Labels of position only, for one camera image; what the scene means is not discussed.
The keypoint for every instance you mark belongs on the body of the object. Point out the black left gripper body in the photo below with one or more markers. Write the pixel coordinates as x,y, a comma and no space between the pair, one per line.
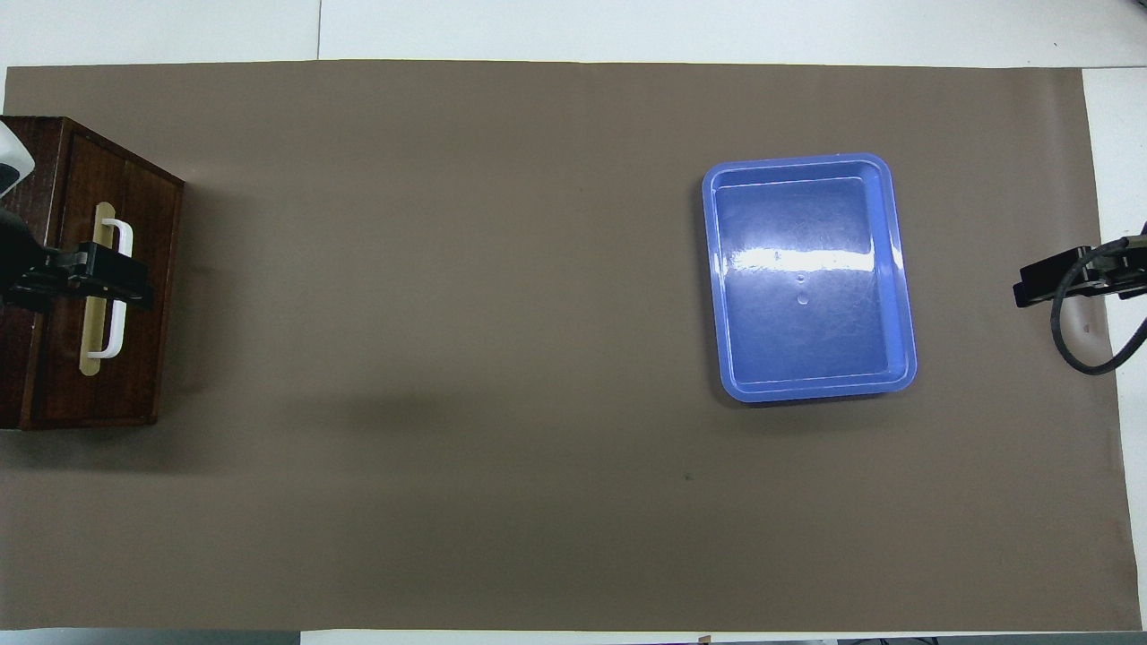
27,269

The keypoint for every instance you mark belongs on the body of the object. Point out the dark wooden drawer cabinet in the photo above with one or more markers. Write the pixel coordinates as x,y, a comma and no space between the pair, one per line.
18,376

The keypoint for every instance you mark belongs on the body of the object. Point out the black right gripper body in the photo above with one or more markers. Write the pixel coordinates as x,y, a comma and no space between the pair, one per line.
1125,269

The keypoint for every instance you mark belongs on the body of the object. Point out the brown paper table mat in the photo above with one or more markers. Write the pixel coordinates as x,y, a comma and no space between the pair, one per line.
502,269

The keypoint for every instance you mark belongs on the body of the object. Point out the blue plastic tray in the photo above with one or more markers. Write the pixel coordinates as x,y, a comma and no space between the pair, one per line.
806,278

